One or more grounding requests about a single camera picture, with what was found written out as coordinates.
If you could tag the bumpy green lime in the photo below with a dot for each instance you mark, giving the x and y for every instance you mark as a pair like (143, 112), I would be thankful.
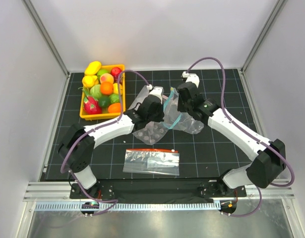
(114, 98)

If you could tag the blue zipper clear bag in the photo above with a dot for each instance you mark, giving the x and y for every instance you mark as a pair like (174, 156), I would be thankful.
(176, 120)

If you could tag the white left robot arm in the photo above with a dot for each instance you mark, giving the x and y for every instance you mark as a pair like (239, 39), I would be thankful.
(78, 144)

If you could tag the pink dragon fruit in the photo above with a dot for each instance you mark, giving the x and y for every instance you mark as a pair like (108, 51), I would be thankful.
(90, 104)

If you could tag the red zipper clear bag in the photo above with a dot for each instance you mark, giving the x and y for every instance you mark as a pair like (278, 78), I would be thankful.
(152, 161)

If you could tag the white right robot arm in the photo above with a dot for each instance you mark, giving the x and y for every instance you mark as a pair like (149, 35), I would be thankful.
(264, 154)

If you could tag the pink zipper dotted bag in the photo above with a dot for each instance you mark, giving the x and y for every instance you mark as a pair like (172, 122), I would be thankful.
(148, 132)

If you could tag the yellow lemon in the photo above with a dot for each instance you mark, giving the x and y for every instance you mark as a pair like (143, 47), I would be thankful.
(117, 88)

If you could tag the yellow mango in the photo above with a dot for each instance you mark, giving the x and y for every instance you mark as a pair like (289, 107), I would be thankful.
(93, 68)

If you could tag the large orange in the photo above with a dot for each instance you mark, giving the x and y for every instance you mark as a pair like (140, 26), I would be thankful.
(106, 88)

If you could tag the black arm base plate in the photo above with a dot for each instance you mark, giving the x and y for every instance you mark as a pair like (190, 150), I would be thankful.
(162, 190)

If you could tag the yellow plastic fruit tray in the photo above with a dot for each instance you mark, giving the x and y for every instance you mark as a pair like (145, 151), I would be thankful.
(104, 114)

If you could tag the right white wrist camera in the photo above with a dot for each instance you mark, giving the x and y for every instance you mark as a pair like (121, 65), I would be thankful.
(191, 77)

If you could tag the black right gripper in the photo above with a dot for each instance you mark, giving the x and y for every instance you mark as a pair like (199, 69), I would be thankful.
(180, 107)

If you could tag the red pomegranate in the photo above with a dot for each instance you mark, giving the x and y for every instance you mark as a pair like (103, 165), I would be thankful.
(115, 71)

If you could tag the yellow starfruit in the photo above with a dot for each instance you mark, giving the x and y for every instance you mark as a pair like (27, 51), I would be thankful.
(89, 81)

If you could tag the green cabbage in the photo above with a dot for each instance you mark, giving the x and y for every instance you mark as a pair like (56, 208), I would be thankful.
(95, 91)

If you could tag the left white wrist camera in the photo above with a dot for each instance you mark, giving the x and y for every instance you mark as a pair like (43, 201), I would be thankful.
(155, 91)

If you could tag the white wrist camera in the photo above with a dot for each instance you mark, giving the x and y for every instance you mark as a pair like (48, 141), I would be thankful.
(155, 91)
(191, 77)

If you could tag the perforated metal rail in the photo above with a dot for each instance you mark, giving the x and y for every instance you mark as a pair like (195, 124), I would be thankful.
(92, 206)

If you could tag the dark green avocado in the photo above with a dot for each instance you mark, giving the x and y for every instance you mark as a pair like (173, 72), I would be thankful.
(104, 101)

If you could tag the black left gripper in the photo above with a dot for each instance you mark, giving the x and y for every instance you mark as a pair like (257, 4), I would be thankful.
(159, 118)

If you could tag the green apple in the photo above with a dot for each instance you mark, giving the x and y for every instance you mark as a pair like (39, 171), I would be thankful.
(102, 71)

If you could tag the peach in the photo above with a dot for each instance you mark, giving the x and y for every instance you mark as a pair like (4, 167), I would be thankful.
(106, 77)

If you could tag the small orange tangerine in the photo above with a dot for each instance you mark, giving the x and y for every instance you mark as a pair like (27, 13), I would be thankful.
(114, 108)

